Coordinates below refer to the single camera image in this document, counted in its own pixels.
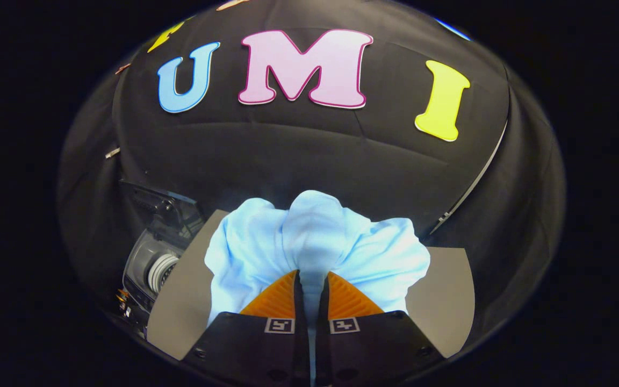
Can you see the light blue shirt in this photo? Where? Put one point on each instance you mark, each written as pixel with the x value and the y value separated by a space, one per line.
pixel 315 231

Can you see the silver backdrop clip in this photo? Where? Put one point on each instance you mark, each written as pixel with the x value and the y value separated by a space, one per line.
pixel 112 153

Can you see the black backdrop cloth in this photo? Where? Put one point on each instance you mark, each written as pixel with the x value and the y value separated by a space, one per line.
pixel 315 145

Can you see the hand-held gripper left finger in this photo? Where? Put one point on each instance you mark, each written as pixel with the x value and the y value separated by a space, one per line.
pixel 250 352

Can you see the copper backdrop clip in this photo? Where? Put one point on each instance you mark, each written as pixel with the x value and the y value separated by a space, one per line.
pixel 122 68

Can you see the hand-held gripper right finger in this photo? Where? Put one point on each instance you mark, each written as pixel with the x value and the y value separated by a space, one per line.
pixel 374 349

